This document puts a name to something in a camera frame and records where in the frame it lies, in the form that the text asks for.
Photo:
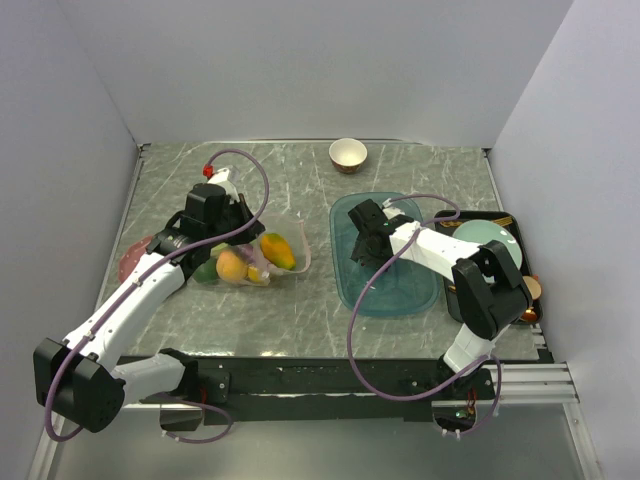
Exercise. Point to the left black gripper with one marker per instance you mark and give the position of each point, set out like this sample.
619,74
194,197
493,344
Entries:
240,206

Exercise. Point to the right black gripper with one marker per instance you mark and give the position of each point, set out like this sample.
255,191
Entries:
360,252

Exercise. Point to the pale green cabbage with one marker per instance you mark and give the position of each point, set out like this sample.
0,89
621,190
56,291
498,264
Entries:
218,249

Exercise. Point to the purple eggplant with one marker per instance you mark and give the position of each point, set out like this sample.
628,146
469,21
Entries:
252,255

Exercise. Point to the orange fruit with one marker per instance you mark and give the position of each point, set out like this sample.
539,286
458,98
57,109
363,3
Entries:
231,268

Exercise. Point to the yellow green mango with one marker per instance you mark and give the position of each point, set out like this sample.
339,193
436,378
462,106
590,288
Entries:
277,251

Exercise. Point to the yellow lemon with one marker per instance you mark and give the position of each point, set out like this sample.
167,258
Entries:
256,275

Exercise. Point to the clear zip top bag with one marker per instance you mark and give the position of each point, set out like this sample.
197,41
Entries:
293,232

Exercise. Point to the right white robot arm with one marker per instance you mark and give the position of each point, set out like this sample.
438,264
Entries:
490,288

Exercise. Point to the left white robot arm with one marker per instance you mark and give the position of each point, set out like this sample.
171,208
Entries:
79,377

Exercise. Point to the teal plastic food tray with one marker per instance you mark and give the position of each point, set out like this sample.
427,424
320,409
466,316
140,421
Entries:
406,288

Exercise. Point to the black serving tray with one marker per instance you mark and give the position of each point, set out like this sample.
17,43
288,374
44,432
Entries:
535,312

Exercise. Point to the pink plate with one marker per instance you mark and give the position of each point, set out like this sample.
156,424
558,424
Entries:
131,258

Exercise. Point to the beige ceramic bowl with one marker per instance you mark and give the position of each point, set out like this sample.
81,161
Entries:
347,155

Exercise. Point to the light green plate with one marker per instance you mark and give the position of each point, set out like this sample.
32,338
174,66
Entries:
483,231

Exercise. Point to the wooden chopsticks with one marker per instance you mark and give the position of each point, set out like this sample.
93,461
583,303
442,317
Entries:
503,221

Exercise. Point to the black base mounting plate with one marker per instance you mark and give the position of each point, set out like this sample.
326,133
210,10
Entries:
282,389

